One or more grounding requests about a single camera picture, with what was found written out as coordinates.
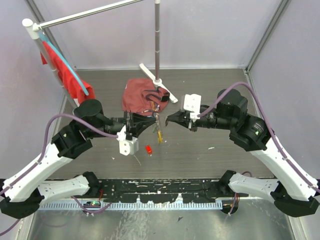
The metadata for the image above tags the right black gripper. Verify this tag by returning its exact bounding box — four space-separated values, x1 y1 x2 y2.
166 107 235 132

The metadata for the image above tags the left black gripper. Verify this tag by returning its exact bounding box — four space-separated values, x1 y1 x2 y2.
87 110 158 139

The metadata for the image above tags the keyring with yellow tag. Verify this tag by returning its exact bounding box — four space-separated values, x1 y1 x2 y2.
154 113 164 144

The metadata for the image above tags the black tagged key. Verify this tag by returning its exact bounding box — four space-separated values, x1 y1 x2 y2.
155 115 161 125

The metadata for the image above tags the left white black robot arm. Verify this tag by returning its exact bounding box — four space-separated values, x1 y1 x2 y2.
0 99 156 219

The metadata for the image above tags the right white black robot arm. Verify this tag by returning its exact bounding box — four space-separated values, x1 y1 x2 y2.
165 89 320 218

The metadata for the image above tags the maroon cloth bag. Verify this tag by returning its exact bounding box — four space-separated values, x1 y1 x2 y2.
121 78 170 117

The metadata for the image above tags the red tagged key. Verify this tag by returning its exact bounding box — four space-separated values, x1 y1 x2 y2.
145 144 153 156

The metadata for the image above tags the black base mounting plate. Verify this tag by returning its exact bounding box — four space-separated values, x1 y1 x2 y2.
72 177 241 204

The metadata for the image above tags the red hanging cloth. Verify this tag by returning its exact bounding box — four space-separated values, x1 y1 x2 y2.
42 41 96 104

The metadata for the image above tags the blue clothes hanger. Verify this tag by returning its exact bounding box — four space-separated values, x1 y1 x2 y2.
38 32 89 96

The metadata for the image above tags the white metal clothes rack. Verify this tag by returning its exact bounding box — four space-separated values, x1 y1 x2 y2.
31 0 178 103

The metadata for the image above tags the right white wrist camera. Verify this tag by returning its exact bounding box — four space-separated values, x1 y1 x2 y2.
180 94 202 120

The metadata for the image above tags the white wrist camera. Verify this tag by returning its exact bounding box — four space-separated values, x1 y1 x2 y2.
180 94 202 120
117 126 139 156

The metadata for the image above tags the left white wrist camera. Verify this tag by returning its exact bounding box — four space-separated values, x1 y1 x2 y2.
117 126 139 156

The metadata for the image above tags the white slotted cable duct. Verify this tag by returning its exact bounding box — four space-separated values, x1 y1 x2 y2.
39 198 223 211

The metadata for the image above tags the aluminium frame post right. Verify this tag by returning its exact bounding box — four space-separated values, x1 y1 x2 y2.
244 0 291 74

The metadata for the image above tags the aluminium frame post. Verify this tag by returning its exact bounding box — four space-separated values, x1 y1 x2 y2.
23 0 77 69
244 0 291 74

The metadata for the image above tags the aluminium frame post left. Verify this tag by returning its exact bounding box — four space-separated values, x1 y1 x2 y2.
23 0 77 69

